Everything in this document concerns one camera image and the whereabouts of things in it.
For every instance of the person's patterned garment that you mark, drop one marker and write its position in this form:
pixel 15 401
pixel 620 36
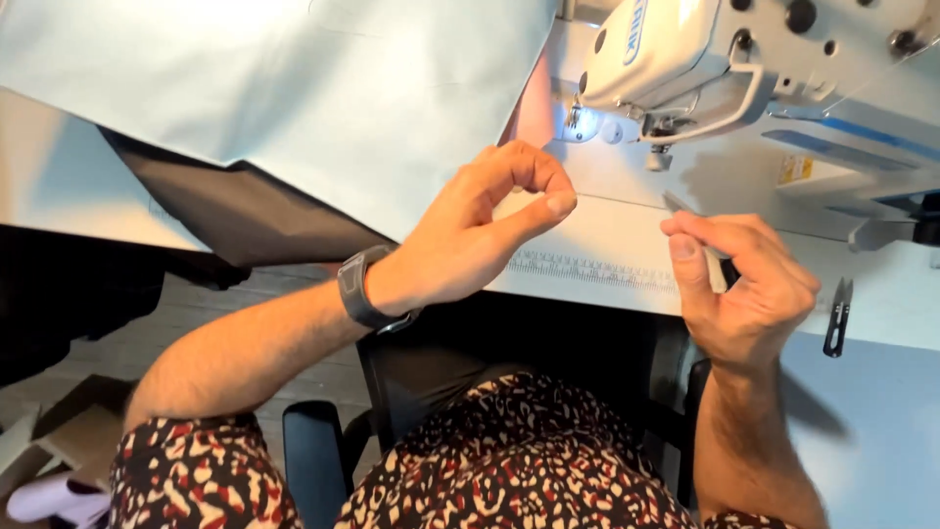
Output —
pixel 411 463

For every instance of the light blue fabric sheet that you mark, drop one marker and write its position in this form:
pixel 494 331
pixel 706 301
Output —
pixel 294 95

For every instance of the dark grey wristwatch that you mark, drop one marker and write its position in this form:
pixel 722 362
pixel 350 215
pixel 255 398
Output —
pixel 363 290

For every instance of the cardboard box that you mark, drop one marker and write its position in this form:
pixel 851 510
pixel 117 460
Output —
pixel 66 433

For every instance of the black fabric piece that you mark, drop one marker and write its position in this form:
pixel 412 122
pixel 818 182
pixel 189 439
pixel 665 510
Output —
pixel 235 213

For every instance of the person's right hand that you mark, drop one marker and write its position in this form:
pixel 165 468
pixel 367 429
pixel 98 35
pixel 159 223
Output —
pixel 749 301

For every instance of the white industrial sewing machine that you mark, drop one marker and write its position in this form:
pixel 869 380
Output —
pixel 749 81

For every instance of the black chair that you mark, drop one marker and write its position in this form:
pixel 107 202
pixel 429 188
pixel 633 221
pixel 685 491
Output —
pixel 529 367

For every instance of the black thread snips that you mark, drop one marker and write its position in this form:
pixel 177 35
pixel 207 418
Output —
pixel 837 316

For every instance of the person's left hand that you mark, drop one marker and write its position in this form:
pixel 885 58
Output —
pixel 448 242

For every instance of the printed ruler strip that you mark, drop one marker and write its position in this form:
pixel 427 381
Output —
pixel 595 270

